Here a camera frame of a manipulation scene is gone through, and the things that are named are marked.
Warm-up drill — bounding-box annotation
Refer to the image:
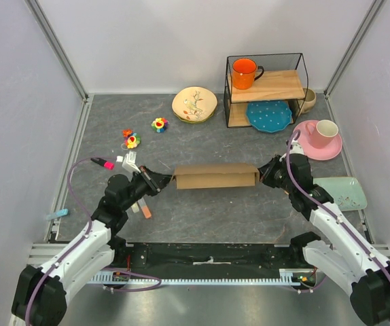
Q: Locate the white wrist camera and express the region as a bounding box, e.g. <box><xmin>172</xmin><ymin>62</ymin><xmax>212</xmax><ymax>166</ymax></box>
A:
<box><xmin>116</xmin><ymin>151</ymin><xmax>141</xmax><ymax>173</ymax></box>
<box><xmin>287</xmin><ymin>140</ymin><xmax>304</xmax><ymax>155</ymax></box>

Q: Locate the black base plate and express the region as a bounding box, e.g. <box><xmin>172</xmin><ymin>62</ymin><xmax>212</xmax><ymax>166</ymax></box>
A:
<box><xmin>106</xmin><ymin>242</ymin><xmax>318</xmax><ymax>273</ymax></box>

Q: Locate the pink cup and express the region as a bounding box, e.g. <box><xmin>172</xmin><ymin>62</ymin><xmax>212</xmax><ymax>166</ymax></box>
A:
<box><xmin>304</xmin><ymin>120</ymin><xmax>338</xmax><ymax>149</ymax></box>

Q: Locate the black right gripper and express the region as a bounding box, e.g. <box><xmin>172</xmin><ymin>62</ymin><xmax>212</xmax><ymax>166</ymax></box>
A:
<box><xmin>252</xmin><ymin>154</ymin><xmax>295</xmax><ymax>194</ymax></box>

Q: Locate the light blue highlighter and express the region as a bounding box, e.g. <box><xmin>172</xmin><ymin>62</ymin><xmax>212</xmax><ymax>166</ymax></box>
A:
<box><xmin>46</xmin><ymin>209</ymin><xmax>69</xmax><ymax>221</ymax></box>

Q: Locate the rainbow flower plush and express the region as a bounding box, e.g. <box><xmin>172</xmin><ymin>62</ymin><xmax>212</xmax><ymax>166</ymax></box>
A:
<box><xmin>151</xmin><ymin>117</ymin><xmax>169</xmax><ymax>133</ymax></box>

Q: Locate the pink saucer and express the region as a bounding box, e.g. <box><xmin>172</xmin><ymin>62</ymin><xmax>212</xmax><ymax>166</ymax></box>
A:
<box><xmin>294</xmin><ymin>120</ymin><xmax>342</xmax><ymax>161</ymax></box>

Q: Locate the grey cable duct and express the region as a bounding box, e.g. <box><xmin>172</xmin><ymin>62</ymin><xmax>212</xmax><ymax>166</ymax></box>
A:
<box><xmin>88</xmin><ymin>270</ymin><xmax>324</xmax><ymax>287</ymax></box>

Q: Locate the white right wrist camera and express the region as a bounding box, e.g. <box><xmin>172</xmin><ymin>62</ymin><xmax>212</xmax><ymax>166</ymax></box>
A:
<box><xmin>287</xmin><ymin>140</ymin><xmax>304</xmax><ymax>155</ymax></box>

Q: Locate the yellow flower keychain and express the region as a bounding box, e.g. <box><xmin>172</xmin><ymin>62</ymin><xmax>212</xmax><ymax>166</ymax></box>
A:
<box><xmin>121</xmin><ymin>133</ymin><xmax>141</xmax><ymax>150</ymax></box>

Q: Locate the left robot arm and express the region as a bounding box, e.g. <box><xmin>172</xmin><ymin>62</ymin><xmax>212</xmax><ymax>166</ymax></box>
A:
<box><xmin>11</xmin><ymin>166</ymin><xmax>173</xmax><ymax>325</ymax></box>

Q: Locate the orange mug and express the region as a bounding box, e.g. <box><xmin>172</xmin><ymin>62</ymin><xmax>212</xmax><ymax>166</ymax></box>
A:
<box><xmin>232</xmin><ymin>58</ymin><xmax>264</xmax><ymax>90</ymax></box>

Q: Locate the pink black highlighter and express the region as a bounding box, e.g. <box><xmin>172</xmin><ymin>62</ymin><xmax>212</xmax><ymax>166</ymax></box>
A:
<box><xmin>90</xmin><ymin>157</ymin><xmax>115</xmax><ymax>170</ymax></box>

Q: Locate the blue dotted plate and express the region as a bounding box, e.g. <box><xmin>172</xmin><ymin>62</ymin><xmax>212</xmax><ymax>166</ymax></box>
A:
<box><xmin>245</xmin><ymin>101</ymin><xmax>292</xmax><ymax>133</ymax></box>

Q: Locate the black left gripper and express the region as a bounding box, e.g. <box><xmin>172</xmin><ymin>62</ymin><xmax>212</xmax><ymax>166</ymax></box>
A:
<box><xmin>121</xmin><ymin>164</ymin><xmax>175</xmax><ymax>211</ymax></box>

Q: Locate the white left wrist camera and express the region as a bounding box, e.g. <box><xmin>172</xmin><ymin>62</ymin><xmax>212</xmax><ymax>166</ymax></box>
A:
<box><xmin>116</xmin><ymin>151</ymin><xmax>141</xmax><ymax>173</ymax></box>

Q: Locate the mint green square plate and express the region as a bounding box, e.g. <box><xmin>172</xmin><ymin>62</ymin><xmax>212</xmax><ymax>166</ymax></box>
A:
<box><xmin>314</xmin><ymin>177</ymin><xmax>368</xmax><ymax>211</ymax></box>

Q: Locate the orange highlighter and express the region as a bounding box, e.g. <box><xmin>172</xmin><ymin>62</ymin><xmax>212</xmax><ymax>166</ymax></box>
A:
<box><xmin>138</xmin><ymin>198</ymin><xmax>152</xmax><ymax>219</ymax></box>

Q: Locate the small orange toy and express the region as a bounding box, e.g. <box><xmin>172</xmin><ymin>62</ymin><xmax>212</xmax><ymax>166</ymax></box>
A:
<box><xmin>122</xmin><ymin>129</ymin><xmax>133</xmax><ymax>139</ymax></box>

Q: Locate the black wire wooden shelf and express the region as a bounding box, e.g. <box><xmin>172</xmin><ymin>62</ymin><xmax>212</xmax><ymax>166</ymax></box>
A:
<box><xmin>223</xmin><ymin>52</ymin><xmax>309</xmax><ymax>128</ymax></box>

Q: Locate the cream bird plate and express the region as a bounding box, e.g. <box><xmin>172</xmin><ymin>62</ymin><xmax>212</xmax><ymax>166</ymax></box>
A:
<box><xmin>171</xmin><ymin>86</ymin><xmax>218</xmax><ymax>124</ymax></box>

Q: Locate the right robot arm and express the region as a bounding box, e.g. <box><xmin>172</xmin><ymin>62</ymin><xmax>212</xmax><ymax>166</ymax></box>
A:
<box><xmin>258</xmin><ymin>153</ymin><xmax>390</xmax><ymax>325</ymax></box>

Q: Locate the brown cardboard box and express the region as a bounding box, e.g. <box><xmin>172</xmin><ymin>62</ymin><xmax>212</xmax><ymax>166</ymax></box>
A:
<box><xmin>173</xmin><ymin>163</ymin><xmax>260</xmax><ymax>189</ymax></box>

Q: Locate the beige ceramic cup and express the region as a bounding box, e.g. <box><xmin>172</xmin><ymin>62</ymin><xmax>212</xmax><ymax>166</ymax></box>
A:
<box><xmin>298</xmin><ymin>88</ymin><xmax>317</xmax><ymax>114</ymax></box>

